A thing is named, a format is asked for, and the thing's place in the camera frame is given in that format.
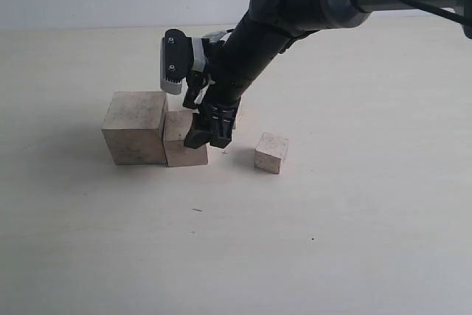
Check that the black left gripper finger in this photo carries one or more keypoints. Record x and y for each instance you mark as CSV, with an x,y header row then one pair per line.
x,y
199,133

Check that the second largest wooden cube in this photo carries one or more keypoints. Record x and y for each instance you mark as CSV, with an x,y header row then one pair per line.
x,y
176,127

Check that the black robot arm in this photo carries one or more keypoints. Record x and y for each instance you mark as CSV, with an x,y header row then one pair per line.
x,y
270,27

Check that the third largest wooden cube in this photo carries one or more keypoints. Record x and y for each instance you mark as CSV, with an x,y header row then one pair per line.
x,y
238,117

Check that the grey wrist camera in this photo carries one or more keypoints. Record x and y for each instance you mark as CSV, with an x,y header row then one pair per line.
x,y
182,55

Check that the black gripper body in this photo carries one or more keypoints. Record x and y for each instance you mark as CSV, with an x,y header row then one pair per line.
x,y
214,72

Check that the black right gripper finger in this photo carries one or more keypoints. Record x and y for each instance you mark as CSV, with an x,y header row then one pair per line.
x,y
222,125

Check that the smallest wooden cube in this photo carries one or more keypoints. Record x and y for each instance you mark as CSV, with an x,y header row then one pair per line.
x,y
270,153

